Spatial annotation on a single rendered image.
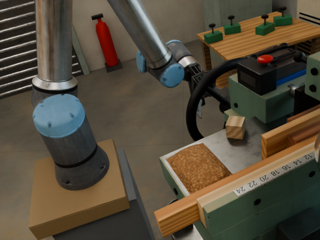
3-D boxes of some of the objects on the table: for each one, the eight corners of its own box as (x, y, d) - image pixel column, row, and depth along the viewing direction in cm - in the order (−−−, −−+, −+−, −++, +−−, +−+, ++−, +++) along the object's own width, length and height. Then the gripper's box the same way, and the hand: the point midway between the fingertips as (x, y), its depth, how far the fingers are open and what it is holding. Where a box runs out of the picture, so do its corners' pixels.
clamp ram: (305, 100, 65) (308, 62, 60) (334, 115, 59) (340, 74, 54) (271, 115, 63) (271, 77, 58) (297, 132, 57) (300, 92, 52)
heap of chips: (203, 143, 61) (201, 132, 60) (238, 180, 51) (237, 168, 49) (165, 159, 59) (163, 148, 58) (195, 202, 49) (192, 190, 48)
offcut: (242, 139, 59) (241, 126, 58) (226, 137, 61) (225, 125, 59) (245, 129, 62) (245, 116, 60) (230, 127, 63) (229, 115, 62)
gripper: (169, 71, 109) (195, 109, 97) (214, 55, 113) (245, 89, 101) (169, 87, 116) (195, 124, 104) (212, 71, 120) (240, 105, 108)
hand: (218, 112), depth 105 cm, fingers open, 14 cm apart
